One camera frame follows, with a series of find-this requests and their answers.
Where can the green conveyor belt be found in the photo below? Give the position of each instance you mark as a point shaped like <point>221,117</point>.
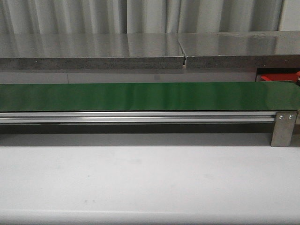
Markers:
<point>174,96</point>

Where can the red plastic tray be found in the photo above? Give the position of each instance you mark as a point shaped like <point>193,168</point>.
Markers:
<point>279,80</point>

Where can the grey stone shelf right slab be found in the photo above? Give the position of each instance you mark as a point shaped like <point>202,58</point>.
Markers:
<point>269,49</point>

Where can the grey stone shelf slab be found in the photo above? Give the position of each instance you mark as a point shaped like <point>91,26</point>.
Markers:
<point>89,51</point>
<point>269,49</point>

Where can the grey stone shelf left slab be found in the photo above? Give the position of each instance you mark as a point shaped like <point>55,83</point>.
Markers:
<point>89,51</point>

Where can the white pleated curtain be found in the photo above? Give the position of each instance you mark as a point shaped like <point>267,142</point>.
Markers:
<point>138,16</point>

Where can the steel conveyor support bracket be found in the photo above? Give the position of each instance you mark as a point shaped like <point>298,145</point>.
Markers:
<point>283,128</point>

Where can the aluminium conveyor side rail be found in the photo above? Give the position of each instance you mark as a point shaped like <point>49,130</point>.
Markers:
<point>137,117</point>

